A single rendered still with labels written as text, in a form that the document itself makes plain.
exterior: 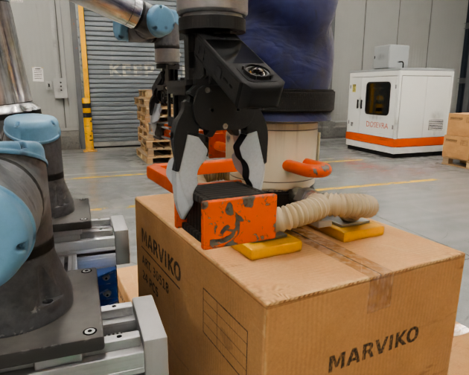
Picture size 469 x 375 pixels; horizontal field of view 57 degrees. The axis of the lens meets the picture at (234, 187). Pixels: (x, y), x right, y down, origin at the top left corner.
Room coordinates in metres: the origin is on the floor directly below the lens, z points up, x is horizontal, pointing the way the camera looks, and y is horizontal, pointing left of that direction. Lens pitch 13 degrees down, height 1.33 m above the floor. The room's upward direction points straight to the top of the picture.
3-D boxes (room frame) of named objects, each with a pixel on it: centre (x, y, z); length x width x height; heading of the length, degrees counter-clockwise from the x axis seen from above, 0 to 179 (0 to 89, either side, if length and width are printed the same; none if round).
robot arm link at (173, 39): (1.35, 0.21, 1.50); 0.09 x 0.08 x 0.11; 126
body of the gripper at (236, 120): (0.49, 0.03, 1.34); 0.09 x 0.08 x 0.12; 28
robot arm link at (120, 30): (1.28, 0.27, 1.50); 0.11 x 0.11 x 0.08; 36
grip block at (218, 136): (1.07, 0.04, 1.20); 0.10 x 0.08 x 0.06; 118
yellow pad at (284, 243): (0.80, 0.01, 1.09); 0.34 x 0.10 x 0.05; 28
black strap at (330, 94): (0.84, -0.08, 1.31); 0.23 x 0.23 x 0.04
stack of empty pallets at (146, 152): (8.35, 1.29, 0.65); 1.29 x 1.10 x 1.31; 20
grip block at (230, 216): (0.46, 0.01, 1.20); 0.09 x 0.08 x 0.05; 118
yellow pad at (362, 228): (0.89, -0.16, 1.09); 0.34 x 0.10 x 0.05; 28
